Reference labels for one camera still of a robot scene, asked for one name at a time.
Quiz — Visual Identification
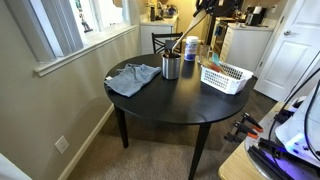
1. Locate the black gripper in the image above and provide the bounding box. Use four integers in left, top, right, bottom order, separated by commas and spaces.
195, 0, 220, 17

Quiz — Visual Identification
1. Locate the large wooden spoon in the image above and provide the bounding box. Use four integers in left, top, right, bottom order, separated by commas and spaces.
170, 8, 209, 55

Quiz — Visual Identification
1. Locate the silver utensil holder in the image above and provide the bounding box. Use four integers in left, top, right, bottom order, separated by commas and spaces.
161, 53, 182, 81

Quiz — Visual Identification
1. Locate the white wipes canister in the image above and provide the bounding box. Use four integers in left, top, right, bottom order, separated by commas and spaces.
183, 35, 200, 63

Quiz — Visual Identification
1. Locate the clear drinking glass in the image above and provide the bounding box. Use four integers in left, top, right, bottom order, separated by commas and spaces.
198, 44, 212, 65

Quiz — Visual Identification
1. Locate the black coffee maker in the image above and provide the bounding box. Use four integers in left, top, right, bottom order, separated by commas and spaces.
244, 4, 268, 27

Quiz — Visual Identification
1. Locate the teal silicone spatula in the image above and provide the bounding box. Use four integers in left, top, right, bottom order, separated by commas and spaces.
211, 52, 222, 67

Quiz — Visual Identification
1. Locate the black spatula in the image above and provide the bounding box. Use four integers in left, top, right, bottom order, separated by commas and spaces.
163, 39, 178, 58

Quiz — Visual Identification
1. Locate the slotted wooden turner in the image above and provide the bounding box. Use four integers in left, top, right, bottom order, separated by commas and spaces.
202, 58, 239, 80

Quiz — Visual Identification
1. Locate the white drawer cabinet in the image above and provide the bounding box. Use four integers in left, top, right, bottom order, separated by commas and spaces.
219, 22, 275, 73

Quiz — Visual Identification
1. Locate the black wooden chair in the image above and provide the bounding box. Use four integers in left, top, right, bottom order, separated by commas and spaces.
151, 31, 184, 55

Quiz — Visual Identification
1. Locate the red silicone spatula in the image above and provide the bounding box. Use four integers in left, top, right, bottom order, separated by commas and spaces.
210, 62, 223, 73

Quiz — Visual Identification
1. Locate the white kitchen counter cabinet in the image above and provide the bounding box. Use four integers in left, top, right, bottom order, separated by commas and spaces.
139, 14, 180, 56

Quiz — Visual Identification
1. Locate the white plastic basket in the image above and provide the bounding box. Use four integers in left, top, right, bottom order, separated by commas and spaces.
200, 61, 255, 96

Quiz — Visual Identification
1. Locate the white panel door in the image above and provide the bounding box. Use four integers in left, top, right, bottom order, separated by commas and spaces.
253, 0, 320, 103

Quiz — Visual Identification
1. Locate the black round table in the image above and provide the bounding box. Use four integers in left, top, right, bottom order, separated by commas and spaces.
103, 52, 260, 180

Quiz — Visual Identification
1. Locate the blue-grey cloth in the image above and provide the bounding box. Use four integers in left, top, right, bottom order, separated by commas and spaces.
103, 62, 163, 99

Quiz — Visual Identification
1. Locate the black orange bar clamp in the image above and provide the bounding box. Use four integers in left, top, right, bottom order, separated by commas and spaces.
223, 121, 260, 145
241, 112, 265, 134

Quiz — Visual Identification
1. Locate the white framed window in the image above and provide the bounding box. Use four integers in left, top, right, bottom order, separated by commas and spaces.
5, 0, 140, 78

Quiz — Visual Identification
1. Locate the light wooden robot table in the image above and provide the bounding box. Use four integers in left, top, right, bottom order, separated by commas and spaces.
217, 101, 320, 180

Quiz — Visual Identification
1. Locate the silver door handle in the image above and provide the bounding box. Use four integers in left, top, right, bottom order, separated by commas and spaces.
283, 29, 298, 37

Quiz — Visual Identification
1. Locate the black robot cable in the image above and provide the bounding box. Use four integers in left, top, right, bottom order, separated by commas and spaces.
265, 50, 320, 158
303, 83, 320, 164

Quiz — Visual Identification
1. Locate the metal base plate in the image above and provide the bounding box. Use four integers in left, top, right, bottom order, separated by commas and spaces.
244, 110, 320, 180

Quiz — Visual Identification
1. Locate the black aluminium rail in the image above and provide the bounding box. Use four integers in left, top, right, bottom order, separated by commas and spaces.
247, 144, 288, 180

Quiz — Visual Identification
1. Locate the white wall outlet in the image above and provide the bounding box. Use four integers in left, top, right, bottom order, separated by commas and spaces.
54, 134, 71, 155

